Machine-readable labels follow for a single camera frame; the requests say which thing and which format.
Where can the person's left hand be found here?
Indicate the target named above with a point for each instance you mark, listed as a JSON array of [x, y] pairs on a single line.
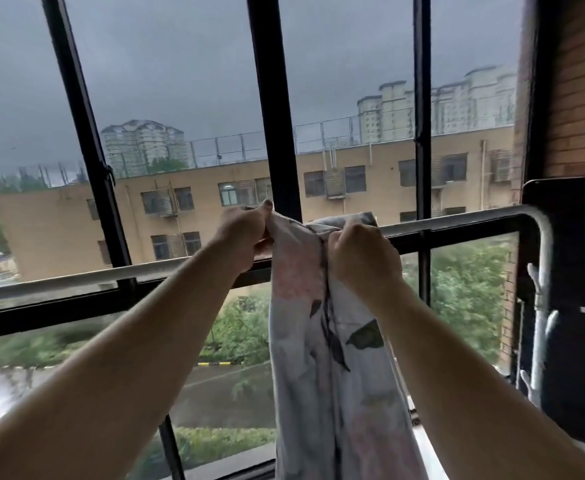
[[240, 234]]

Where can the person's right hand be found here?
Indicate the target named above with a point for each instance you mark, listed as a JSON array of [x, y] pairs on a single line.
[[365, 259]]

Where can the person's left thumb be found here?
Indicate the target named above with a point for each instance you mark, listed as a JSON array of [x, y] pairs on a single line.
[[263, 209]]

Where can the person's right fingers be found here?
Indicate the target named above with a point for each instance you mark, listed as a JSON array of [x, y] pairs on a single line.
[[336, 254]]

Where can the white floral leaf-print cloth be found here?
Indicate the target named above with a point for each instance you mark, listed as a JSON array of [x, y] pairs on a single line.
[[322, 374]]

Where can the person's right forearm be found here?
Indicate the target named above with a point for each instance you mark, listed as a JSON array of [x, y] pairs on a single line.
[[462, 384]]

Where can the person's left forearm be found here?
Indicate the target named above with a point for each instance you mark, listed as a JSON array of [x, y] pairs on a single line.
[[122, 354]]

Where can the metal rooftop fence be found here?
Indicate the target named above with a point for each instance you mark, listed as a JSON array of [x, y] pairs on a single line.
[[322, 130]]

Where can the tan low-rise building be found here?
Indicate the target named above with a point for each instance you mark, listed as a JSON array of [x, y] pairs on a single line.
[[372, 159]]

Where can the green trees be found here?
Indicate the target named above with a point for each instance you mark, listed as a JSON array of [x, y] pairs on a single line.
[[467, 294]]

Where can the grey high-rise tower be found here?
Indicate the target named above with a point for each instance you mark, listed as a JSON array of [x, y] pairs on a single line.
[[142, 144]]

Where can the row of pale high-rise towers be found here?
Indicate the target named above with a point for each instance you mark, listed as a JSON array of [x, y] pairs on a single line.
[[392, 109]]

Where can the black window latch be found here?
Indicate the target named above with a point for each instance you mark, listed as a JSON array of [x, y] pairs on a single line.
[[109, 175]]

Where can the yellow black striped curb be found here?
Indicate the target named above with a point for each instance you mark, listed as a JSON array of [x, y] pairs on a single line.
[[215, 364]]

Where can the white metal drying rack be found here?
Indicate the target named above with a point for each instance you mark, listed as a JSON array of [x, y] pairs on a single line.
[[544, 254]]

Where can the green hedge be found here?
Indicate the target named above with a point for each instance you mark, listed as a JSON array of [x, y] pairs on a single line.
[[222, 442]]

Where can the black metal window frame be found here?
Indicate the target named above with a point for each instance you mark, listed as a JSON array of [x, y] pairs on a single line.
[[272, 94]]

